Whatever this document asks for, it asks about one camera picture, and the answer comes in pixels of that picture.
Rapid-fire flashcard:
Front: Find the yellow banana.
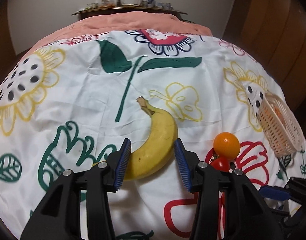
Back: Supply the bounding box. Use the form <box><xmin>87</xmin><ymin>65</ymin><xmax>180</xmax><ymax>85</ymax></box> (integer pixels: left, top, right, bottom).
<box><xmin>124</xmin><ymin>96</ymin><xmax>178</xmax><ymax>181</ymax></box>

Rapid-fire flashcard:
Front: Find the red cherry tomato far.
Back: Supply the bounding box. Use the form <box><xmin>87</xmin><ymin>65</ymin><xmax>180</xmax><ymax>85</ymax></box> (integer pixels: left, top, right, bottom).
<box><xmin>210</xmin><ymin>157</ymin><xmax>230</xmax><ymax>172</ymax></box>

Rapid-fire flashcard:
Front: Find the cream plastic basket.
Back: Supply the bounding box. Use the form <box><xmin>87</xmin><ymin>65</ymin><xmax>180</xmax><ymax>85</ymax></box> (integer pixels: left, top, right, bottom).
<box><xmin>257</xmin><ymin>92</ymin><xmax>305</xmax><ymax>158</ymax></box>

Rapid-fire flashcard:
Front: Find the orange mandarin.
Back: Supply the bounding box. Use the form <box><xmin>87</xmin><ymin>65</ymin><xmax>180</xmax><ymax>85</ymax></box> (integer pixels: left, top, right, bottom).
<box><xmin>213</xmin><ymin>132</ymin><xmax>241</xmax><ymax>161</ymax></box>

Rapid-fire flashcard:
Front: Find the floral white duvet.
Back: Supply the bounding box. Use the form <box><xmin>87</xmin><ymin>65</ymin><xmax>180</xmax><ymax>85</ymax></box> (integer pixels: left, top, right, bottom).
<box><xmin>0</xmin><ymin>29</ymin><xmax>306</xmax><ymax>237</ymax></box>

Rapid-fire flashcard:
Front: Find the wooden door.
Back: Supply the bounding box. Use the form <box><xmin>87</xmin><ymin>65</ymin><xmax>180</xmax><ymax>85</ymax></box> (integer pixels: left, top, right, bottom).
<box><xmin>0</xmin><ymin>0</ymin><xmax>16</xmax><ymax>81</ymax></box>

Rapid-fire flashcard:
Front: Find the wooden wardrobe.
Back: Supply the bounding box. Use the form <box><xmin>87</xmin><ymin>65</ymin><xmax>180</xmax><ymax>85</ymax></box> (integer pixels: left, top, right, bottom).
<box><xmin>223</xmin><ymin>0</ymin><xmax>306</xmax><ymax>111</ymax></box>

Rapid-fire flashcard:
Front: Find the pink blanket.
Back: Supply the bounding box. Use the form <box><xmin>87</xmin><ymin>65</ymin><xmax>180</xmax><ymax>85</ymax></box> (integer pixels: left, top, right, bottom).
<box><xmin>25</xmin><ymin>11</ymin><xmax>212</xmax><ymax>57</ymax></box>

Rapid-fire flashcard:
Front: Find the wooden headboard shelf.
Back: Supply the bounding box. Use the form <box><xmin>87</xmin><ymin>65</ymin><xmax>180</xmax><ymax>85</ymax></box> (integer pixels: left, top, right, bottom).
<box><xmin>72</xmin><ymin>6</ymin><xmax>187</xmax><ymax>20</ymax></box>

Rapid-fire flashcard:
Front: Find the blue white mug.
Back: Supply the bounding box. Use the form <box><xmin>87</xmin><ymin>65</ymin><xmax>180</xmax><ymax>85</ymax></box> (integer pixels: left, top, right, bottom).
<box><xmin>147</xmin><ymin>0</ymin><xmax>155</xmax><ymax>7</ymax></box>

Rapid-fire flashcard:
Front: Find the snack bag on shelf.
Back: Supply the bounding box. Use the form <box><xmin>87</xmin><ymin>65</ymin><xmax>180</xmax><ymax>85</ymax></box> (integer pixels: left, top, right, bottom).
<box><xmin>98</xmin><ymin>0</ymin><xmax>116</xmax><ymax>8</ymax></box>

